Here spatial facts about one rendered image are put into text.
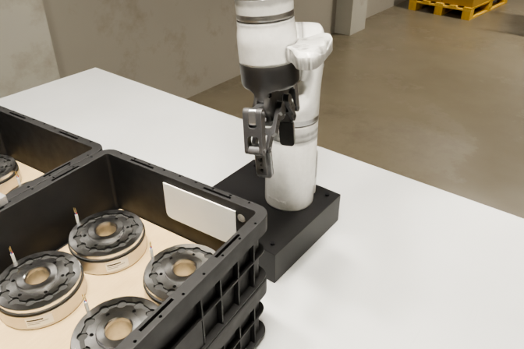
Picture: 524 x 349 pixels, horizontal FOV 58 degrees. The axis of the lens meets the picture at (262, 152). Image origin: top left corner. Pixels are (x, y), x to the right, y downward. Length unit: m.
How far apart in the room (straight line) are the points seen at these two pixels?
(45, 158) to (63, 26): 1.72
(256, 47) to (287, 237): 0.37
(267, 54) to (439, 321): 0.49
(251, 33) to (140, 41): 2.33
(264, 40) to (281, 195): 0.37
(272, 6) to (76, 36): 2.13
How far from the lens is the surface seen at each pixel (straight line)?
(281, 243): 0.80
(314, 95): 0.75
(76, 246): 0.69
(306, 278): 0.83
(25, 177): 0.94
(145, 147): 1.23
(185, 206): 0.67
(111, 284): 0.67
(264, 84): 0.58
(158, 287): 0.61
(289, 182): 0.83
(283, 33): 0.57
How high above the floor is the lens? 1.29
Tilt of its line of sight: 30 degrees down
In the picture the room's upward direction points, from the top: straight up
